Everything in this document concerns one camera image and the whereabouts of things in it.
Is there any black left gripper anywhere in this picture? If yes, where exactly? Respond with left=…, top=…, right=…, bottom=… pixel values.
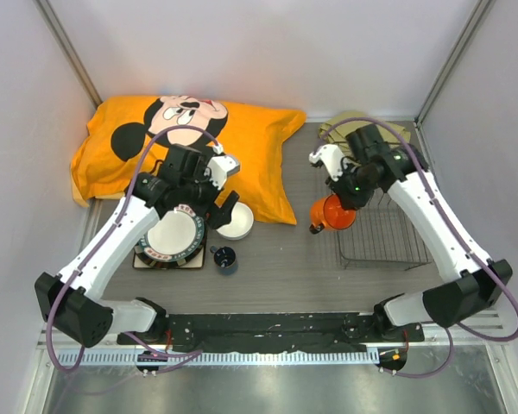
left=179, top=160, right=237, bottom=228

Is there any white ribbed bowl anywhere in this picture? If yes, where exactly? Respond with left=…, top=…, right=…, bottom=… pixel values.
left=217, top=202, right=255, bottom=241

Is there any orange mug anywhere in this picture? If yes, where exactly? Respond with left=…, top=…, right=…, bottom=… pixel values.
left=309, top=194, right=357, bottom=235

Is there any blue mug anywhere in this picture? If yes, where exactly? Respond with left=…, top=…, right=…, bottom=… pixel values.
left=210, top=246, right=238, bottom=276

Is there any square floral ceramic plate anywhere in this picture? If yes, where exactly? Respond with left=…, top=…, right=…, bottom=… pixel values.
left=131, top=206, right=210, bottom=271

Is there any black striped-rim round plate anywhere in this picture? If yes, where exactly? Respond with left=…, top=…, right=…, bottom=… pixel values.
left=130, top=215, right=208, bottom=269

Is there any white green-rim round plate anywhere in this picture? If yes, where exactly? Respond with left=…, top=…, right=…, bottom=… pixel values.
left=138, top=204, right=205, bottom=263

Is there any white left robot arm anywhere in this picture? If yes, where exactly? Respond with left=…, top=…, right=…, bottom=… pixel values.
left=35, top=145, right=240, bottom=348

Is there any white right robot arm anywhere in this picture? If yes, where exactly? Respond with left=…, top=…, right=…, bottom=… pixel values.
left=309, top=125, right=513, bottom=341

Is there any olive green folded cloth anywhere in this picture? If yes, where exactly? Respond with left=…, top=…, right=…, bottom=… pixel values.
left=319, top=110, right=411, bottom=149

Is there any orange Mickey Mouse pillow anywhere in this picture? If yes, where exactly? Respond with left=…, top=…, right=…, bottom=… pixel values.
left=70, top=95, right=306, bottom=225

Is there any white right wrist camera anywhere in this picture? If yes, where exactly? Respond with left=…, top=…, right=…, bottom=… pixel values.
left=308, top=144, right=344, bottom=182

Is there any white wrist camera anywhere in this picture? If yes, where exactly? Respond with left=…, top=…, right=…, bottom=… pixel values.
left=205, top=143, right=241, bottom=191
left=308, top=144, right=344, bottom=182

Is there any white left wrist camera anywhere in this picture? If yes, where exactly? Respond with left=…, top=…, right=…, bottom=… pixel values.
left=205, top=143, right=241, bottom=191

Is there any grey wire dish rack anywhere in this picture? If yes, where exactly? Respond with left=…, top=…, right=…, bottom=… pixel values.
left=317, top=163, right=433, bottom=271

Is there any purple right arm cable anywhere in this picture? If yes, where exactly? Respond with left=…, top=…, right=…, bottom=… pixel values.
left=313, top=116, right=518, bottom=380

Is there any white slotted cable duct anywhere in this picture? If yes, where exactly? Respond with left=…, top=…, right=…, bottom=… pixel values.
left=80, top=348, right=379, bottom=367

